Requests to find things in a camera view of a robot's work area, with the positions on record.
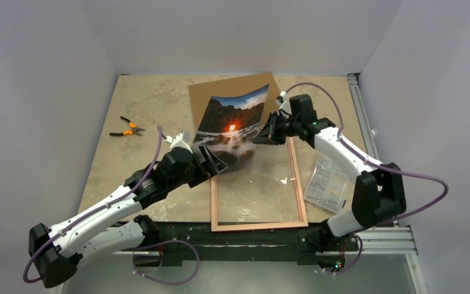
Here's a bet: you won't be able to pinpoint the sunset landscape photo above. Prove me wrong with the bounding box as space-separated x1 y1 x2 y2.
192 85 269 173

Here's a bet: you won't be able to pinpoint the pink picture frame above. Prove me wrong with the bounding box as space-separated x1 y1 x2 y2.
211 138 307 232

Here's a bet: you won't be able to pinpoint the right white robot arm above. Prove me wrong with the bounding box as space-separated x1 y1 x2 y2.
253 92 406 249

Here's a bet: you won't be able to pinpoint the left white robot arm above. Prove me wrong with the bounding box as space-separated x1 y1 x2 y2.
23 144 228 288

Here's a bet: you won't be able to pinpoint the clear plastic screw box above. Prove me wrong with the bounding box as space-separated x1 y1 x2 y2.
304 154 351 214

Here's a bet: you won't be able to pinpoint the brown backing board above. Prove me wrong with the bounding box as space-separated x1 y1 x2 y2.
188 72 279 130

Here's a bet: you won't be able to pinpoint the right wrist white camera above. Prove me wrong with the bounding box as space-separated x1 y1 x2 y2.
276 91 291 118

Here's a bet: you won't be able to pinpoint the wrist white camera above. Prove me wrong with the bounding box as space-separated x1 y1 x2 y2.
276 91 291 118
165 130 193 153

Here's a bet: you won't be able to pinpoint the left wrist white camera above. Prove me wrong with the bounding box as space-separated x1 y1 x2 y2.
165 130 193 153

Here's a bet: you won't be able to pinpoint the orange handled pliers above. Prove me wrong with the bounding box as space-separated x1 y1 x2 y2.
109 116 146 138

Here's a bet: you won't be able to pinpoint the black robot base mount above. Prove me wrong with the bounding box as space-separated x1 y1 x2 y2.
126 222 360 266

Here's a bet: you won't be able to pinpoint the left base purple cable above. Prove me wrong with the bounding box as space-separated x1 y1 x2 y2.
132 238 201 287

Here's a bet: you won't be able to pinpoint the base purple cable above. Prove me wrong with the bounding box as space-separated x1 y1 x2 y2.
132 238 201 287
318 237 364 277

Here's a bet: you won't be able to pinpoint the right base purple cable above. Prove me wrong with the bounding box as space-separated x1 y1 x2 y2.
318 237 364 277

